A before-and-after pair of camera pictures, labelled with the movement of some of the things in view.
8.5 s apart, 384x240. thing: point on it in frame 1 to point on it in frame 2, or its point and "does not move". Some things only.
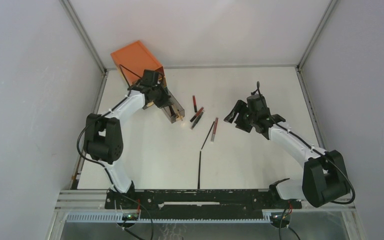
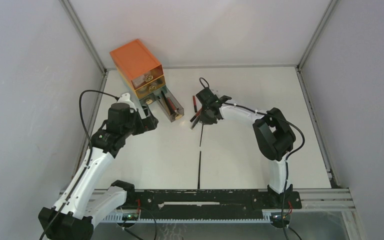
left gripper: [164, 102] to [149, 123]
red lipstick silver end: [214, 129] to [172, 104]
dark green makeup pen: [197, 120] does not move
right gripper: [230, 118] to [206, 121]
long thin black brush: [199, 178] does not move
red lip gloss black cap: [194, 103] does not move
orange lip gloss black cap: [195, 116] does not move
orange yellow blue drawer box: [134, 60] does not move
